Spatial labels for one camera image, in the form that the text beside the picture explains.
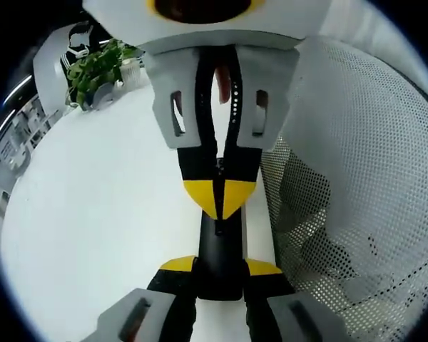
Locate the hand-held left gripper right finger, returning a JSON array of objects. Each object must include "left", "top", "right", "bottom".
[{"left": 243, "top": 258, "right": 347, "bottom": 342}]

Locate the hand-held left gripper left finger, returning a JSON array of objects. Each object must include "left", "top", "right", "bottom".
[{"left": 77, "top": 254, "right": 200, "bottom": 342}]

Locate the black remote control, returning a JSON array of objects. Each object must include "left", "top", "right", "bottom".
[{"left": 195, "top": 156, "right": 250, "bottom": 302}]

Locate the person's right hand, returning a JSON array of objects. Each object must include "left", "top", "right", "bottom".
[{"left": 213, "top": 63, "right": 233, "bottom": 105}]

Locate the white plant pot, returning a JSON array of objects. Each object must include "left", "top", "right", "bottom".
[{"left": 120, "top": 58, "right": 144, "bottom": 87}]

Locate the grey curved object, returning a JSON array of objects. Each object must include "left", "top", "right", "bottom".
[{"left": 91, "top": 83, "right": 118, "bottom": 108}]

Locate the green potted plant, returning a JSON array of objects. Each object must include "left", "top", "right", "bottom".
[{"left": 65, "top": 38, "right": 137, "bottom": 110}]

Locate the white mesh basket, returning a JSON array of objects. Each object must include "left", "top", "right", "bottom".
[{"left": 263, "top": 0, "right": 428, "bottom": 342}]

